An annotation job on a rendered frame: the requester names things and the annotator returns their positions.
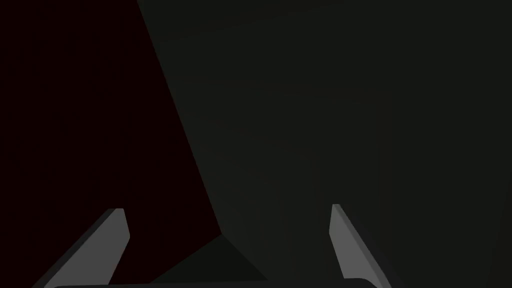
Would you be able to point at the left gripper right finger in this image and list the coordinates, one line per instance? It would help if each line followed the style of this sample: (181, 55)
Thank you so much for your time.
(352, 252)

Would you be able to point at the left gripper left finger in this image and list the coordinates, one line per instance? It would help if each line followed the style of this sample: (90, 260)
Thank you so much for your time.
(98, 252)

